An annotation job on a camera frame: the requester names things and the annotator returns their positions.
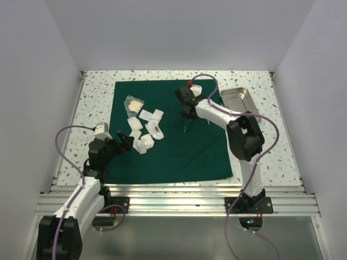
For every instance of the white gauze pad middle left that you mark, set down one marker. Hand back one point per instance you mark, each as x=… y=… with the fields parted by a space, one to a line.
x=136 y=134

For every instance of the aluminium rail frame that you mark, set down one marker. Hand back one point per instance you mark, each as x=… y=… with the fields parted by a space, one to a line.
x=202 y=199

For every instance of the white gauze pad front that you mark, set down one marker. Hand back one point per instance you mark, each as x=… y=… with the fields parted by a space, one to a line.
x=139 y=146

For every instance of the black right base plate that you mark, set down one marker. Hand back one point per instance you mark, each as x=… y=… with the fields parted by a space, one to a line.
x=264 y=206

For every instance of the stainless steel tray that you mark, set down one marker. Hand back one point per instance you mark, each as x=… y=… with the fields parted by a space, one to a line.
x=238 y=100

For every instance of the white printed paper packet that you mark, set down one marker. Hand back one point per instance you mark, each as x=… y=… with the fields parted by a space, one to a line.
x=145 y=115

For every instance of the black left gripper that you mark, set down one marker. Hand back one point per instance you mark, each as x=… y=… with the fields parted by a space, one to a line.
x=123 y=138

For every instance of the white gauze pad lower middle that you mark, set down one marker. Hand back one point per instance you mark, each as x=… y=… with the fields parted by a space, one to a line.
x=147 y=141

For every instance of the clear pouch with dark item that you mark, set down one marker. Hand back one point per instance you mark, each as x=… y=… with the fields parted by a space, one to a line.
x=159 y=134

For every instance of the small white gauze pad top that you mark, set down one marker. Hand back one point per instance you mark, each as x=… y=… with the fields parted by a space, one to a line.
x=157 y=115

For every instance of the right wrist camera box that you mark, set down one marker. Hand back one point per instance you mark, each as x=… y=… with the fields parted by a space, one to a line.
x=196 y=89

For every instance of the clear bag with gloves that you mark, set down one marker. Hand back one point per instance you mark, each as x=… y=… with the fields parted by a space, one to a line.
x=133 y=106

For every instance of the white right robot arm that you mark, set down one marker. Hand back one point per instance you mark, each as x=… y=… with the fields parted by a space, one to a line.
x=244 y=137

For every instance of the green surgical cloth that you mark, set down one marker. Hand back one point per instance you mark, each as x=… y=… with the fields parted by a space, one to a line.
x=199 y=154

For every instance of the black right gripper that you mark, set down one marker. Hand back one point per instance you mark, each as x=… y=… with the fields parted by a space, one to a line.
x=186 y=115

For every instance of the white gauze pad upper left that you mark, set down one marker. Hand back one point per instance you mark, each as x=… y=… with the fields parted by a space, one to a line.
x=134 y=123

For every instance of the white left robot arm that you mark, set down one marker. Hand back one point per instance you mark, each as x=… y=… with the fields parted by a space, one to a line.
x=60 y=234

